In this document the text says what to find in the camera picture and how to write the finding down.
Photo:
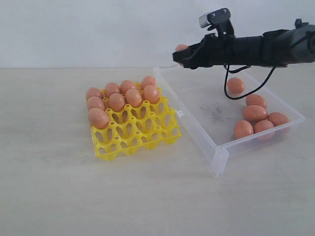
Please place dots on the clear plastic box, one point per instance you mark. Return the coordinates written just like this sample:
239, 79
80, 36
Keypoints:
203, 110

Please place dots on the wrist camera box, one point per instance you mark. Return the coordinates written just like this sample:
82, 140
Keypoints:
218, 20

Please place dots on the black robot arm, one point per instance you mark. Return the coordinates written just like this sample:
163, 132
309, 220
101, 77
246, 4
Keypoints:
274, 48

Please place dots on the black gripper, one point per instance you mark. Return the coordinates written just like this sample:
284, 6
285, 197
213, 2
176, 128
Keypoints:
209, 50

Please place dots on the yellow plastic egg tray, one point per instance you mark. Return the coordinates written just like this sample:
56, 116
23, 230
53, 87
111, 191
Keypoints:
133, 128

